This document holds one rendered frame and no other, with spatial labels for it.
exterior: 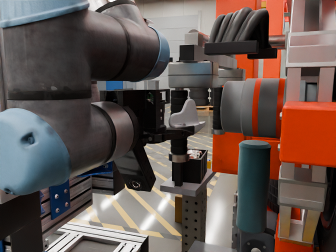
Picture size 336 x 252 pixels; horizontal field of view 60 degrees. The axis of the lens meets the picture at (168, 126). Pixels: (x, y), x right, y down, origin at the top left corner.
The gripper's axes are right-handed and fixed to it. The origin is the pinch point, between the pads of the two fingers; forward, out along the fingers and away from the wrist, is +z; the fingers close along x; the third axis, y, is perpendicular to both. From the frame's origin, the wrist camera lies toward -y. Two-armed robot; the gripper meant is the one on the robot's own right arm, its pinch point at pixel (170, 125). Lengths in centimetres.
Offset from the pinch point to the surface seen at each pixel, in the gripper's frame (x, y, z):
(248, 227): -11.7, -32.8, 29.3
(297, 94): -21.9, 6.5, -5.4
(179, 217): 42, -79, 115
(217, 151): 8, -21, 69
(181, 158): -1.2, -7.2, 2.8
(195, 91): 268, -23, 827
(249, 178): -11.4, -18.4, 29.2
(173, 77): 0.3, 9.1, 2.1
